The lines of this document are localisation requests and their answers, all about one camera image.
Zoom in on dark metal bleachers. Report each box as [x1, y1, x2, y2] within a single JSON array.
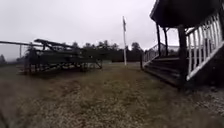
[[0, 38, 104, 75]]

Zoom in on dry brown grass field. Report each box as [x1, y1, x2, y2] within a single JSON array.
[[0, 61, 224, 128]]

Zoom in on dark roofed gazebo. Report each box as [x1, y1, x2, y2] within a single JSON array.
[[139, 0, 224, 90]]

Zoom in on white flagpole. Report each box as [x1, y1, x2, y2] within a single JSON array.
[[121, 15, 128, 67]]

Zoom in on row of dark trees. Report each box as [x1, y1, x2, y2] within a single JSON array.
[[0, 40, 145, 64]]

